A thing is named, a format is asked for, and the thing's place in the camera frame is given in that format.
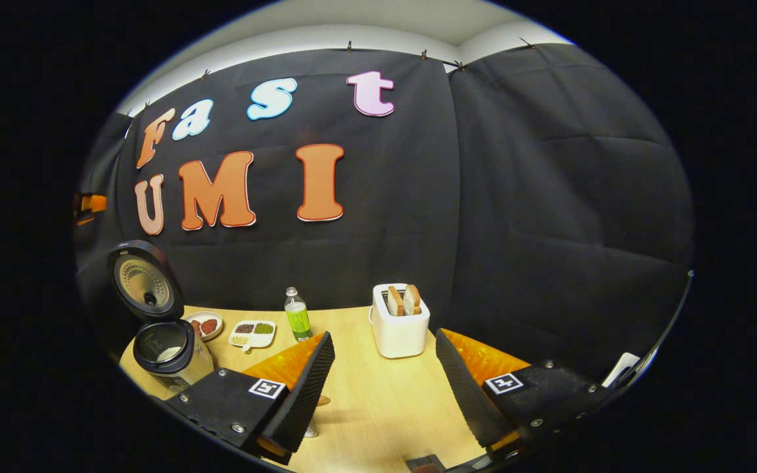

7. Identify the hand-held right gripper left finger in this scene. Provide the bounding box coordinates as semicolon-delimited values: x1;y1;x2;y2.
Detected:
165;330;336;464

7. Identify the green label water bottle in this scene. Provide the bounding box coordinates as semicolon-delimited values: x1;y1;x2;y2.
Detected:
285;286;313;342

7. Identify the black backdrop cloth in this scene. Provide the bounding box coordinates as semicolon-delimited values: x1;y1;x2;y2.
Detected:
75;43;695;388

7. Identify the round white plate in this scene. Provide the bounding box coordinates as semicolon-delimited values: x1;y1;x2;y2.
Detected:
183;311;225;342

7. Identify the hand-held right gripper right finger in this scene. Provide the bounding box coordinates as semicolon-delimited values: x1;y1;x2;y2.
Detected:
434;328;616;464

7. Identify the black and cream rice cooker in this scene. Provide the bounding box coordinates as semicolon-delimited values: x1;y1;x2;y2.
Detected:
106;240;216;398

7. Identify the white toaster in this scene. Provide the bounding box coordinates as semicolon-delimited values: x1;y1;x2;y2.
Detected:
370;283;431;359

